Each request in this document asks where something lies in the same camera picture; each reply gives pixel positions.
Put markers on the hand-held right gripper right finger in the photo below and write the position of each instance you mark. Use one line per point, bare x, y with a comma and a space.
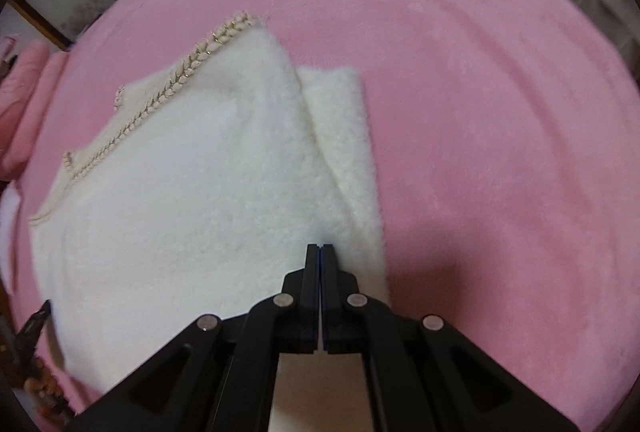
326, 292

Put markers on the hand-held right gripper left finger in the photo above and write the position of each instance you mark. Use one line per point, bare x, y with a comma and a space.
311, 292

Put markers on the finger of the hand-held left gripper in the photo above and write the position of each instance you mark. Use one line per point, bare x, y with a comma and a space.
32, 327

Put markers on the white fluffy sweater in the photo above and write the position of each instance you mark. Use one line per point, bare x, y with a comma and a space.
200, 187

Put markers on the white cloth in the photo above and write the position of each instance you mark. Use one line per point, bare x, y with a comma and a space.
9, 237

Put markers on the pink pillow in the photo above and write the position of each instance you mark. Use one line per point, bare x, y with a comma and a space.
27, 102

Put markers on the pink bed blanket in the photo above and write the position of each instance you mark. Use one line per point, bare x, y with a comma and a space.
475, 112

